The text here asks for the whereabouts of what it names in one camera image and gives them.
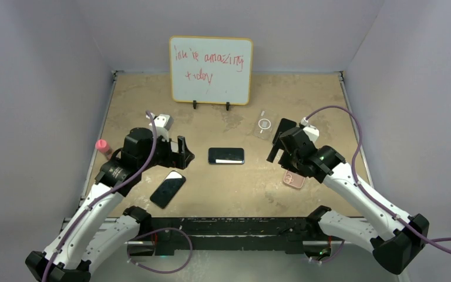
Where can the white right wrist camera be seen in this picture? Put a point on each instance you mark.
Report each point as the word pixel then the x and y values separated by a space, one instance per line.
pixel 311 131

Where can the pink phone case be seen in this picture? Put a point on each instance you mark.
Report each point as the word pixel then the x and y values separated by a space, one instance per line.
pixel 293 180

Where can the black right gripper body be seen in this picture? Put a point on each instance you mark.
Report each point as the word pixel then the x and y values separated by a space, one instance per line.
pixel 290 163

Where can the clear magsafe phone case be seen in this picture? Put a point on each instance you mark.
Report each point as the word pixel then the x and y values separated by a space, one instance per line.
pixel 265 124

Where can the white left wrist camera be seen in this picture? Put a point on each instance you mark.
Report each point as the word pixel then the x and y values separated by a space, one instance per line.
pixel 163 124

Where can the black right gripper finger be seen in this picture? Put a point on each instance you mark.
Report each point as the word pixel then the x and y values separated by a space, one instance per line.
pixel 285 124
pixel 276 146

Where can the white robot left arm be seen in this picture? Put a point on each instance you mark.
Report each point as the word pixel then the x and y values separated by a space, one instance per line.
pixel 80 247

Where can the yellow framed whiteboard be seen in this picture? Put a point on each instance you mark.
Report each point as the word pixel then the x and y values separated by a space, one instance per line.
pixel 214 70

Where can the pink capped small bottle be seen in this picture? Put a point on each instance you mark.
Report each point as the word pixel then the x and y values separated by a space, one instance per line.
pixel 103 147

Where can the black phone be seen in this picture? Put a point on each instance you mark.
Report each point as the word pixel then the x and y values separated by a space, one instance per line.
pixel 226 155
pixel 167 189

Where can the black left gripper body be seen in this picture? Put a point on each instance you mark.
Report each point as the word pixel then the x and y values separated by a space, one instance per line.
pixel 165 156

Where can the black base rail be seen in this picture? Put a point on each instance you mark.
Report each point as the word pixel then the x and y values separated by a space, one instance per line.
pixel 290 235

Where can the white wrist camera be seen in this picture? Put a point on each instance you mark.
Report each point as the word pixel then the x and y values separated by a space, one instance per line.
pixel 311 131
pixel 163 124

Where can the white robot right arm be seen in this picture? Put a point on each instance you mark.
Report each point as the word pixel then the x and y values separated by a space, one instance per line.
pixel 392 235

